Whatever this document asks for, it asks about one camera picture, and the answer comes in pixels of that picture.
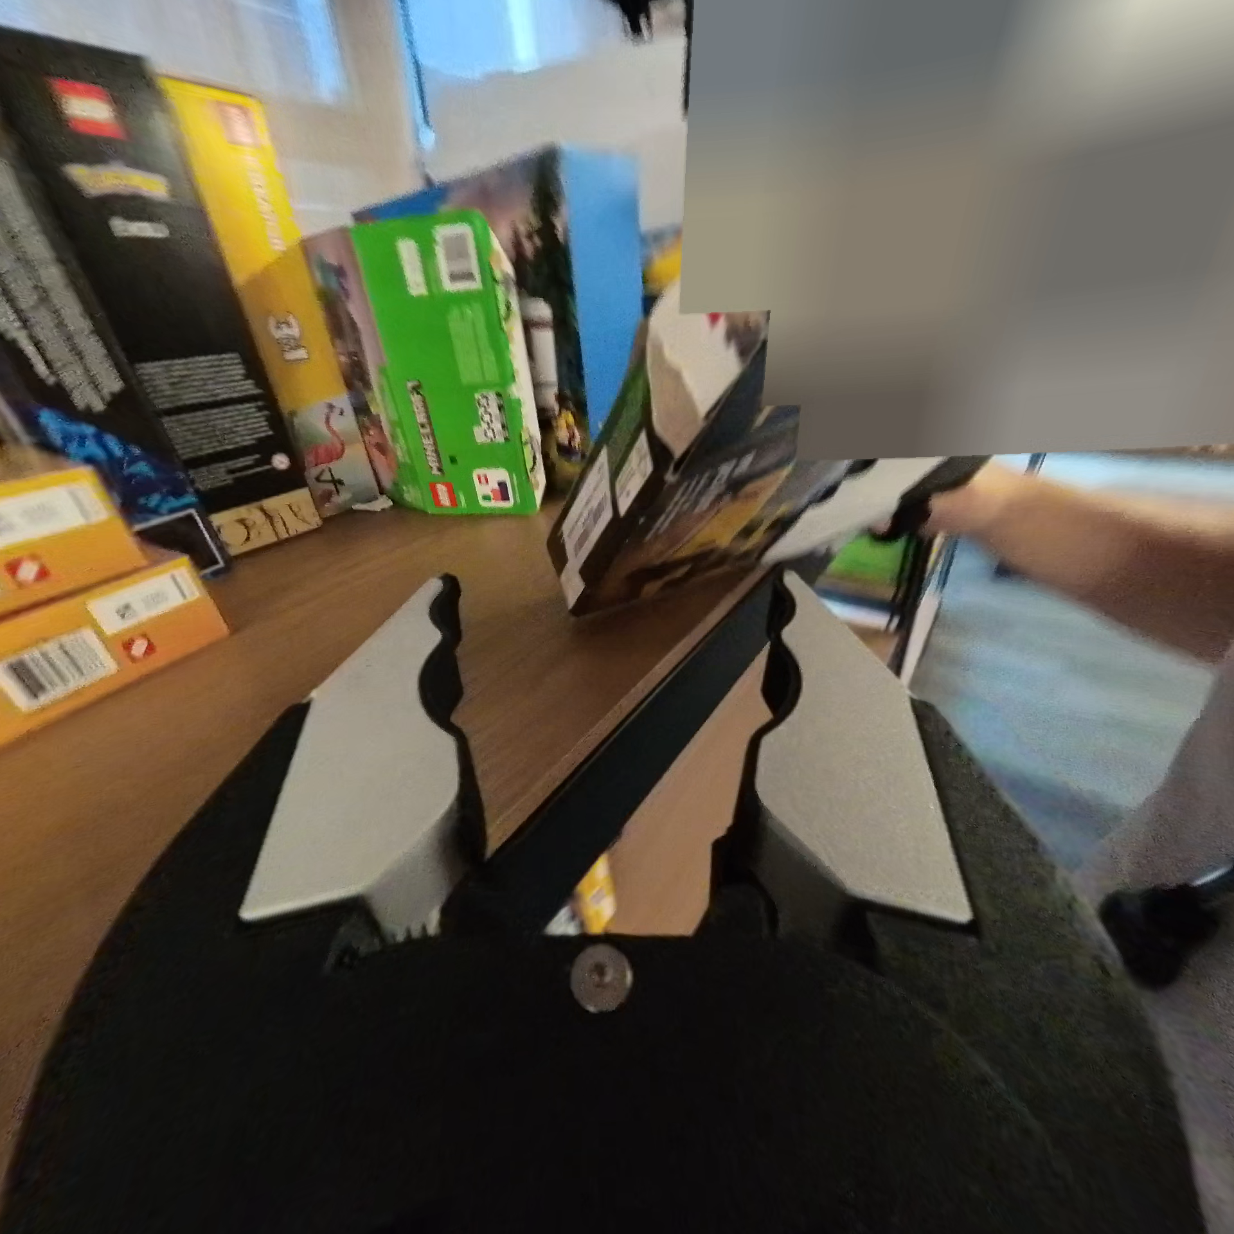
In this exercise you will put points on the small black yellow toy box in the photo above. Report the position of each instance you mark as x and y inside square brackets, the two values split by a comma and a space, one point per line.
[675, 519]

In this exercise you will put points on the black bat logo toy box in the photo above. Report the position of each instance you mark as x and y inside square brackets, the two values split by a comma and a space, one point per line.
[58, 336]

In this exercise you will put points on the wooden desk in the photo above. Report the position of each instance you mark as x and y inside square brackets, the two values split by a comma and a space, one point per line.
[541, 674]

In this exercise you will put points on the blue toy box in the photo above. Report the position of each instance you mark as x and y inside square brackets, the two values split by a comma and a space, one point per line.
[598, 288]

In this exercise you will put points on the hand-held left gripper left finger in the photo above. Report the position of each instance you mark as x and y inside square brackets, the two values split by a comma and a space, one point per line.
[366, 771]

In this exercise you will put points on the green toy box white edge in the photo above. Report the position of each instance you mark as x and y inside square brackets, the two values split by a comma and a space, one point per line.
[444, 365]

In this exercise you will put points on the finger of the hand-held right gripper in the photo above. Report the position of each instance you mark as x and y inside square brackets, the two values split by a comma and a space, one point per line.
[849, 505]

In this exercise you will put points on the yellow flamingo toy box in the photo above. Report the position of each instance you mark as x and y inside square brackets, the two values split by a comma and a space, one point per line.
[260, 240]

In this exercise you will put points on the black toy box yellow logo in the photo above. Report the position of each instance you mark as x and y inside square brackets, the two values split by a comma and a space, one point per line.
[144, 288]

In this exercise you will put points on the person's right forearm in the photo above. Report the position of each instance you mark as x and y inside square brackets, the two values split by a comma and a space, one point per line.
[1090, 554]

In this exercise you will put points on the white paper scrap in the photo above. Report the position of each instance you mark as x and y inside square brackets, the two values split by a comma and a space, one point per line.
[372, 503]

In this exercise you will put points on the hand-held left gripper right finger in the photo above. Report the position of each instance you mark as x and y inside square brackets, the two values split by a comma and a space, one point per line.
[859, 771]

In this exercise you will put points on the orange toy box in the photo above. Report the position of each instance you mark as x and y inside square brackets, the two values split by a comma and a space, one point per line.
[58, 549]
[117, 655]

